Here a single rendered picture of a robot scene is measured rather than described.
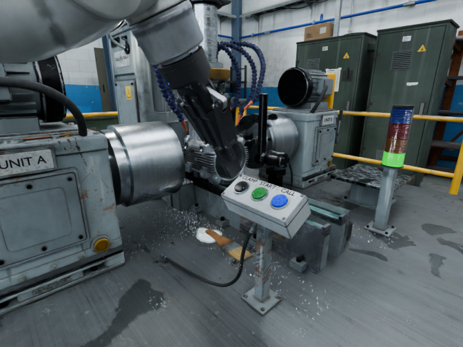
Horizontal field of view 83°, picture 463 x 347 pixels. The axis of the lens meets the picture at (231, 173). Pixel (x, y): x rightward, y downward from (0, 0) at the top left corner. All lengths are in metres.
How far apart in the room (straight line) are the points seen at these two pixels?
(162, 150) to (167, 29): 0.46
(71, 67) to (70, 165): 5.38
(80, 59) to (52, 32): 5.83
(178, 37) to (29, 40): 0.19
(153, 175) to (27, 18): 0.59
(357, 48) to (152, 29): 3.78
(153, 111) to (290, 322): 0.88
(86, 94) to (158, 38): 5.70
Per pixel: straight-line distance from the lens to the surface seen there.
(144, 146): 0.77
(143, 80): 1.12
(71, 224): 0.72
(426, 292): 0.83
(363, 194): 1.24
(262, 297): 0.65
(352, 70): 4.07
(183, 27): 0.40
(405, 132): 0.95
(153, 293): 0.71
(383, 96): 3.91
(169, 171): 0.80
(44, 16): 0.25
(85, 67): 6.10
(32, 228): 0.71
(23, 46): 0.26
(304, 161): 1.30
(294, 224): 0.49
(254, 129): 1.16
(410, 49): 3.87
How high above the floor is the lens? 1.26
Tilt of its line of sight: 17 degrees down
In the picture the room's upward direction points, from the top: straight up
